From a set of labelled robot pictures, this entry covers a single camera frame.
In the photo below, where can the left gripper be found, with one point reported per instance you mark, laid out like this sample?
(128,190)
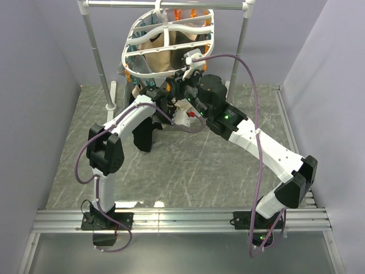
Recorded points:
(172,109)

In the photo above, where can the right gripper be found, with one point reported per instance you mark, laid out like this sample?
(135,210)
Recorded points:
(179,84)

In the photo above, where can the black underwear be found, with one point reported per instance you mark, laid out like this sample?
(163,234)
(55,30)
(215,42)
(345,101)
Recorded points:
(143,134)

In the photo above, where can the white clip hanger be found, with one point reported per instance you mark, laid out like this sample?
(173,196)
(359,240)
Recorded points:
(135,38)

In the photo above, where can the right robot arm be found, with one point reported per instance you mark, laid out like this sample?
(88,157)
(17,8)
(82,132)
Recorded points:
(296,173)

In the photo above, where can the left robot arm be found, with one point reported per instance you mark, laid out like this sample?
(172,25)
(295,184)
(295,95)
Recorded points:
(104,150)

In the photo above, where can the beige hanging underwear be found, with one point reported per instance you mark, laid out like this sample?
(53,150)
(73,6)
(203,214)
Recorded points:
(159,62)

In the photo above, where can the dark olive hanging underwear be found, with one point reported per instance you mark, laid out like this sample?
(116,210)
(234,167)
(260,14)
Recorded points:
(177,56)

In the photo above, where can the striped grey hanging underwear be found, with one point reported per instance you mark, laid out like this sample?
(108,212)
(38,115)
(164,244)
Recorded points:
(137,64)

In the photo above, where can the white clothes rack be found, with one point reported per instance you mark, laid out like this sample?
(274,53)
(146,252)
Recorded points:
(94,54)

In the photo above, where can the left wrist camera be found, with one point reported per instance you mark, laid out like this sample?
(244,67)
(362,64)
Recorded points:
(184,114)

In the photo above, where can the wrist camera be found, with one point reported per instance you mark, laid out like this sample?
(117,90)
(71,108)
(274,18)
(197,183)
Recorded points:
(193,62)
(184,114)

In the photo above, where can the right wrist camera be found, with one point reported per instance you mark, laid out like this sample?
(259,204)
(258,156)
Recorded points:
(193,62)

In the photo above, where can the aluminium rail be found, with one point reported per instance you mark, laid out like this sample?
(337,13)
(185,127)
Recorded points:
(179,220)

